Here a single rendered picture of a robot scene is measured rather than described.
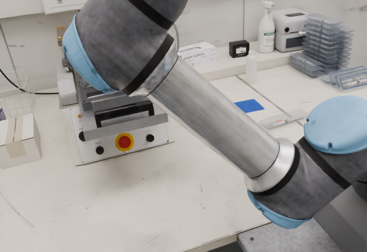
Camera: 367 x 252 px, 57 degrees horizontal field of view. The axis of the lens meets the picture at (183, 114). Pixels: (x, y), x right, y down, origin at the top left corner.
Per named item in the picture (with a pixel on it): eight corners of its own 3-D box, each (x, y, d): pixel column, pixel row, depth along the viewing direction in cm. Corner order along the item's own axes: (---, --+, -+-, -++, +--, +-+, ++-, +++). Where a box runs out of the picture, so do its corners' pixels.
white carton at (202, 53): (165, 64, 171) (164, 50, 167) (205, 54, 179) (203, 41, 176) (177, 71, 161) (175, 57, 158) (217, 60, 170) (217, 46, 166)
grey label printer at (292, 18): (261, 41, 192) (262, 10, 184) (293, 36, 196) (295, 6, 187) (281, 54, 171) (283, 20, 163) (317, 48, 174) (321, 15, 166)
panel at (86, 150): (81, 164, 109) (67, 107, 107) (170, 142, 116) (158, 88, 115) (80, 165, 107) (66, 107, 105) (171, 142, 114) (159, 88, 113)
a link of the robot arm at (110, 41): (364, 197, 58) (104, -35, 42) (297, 248, 62) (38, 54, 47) (333, 160, 69) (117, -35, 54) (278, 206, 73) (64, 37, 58)
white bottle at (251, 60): (253, 85, 153) (253, 53, 146) (243, 82, 156) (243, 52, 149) (258, 81, 156) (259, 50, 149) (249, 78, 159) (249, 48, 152)
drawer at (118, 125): (78, 98, 111) (73, 75, 107) (144, 85, 116) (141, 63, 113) (86, 144, 86) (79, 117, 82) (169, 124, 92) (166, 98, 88)
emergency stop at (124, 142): (119, 148, 112) (117, 137, 112) (131, 146, 113) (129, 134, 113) (120, 150, 111) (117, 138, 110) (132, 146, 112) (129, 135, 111)
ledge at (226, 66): (152, 68, 180) (151, 60, 178) (289, 42, 201) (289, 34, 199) (168, 89, 155) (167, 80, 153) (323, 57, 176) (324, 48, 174)
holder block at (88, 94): (80, 88, 108) (77, 81, 107) (141, 76, 113) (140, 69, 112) (83, 111, 94) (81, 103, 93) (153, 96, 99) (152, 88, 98)
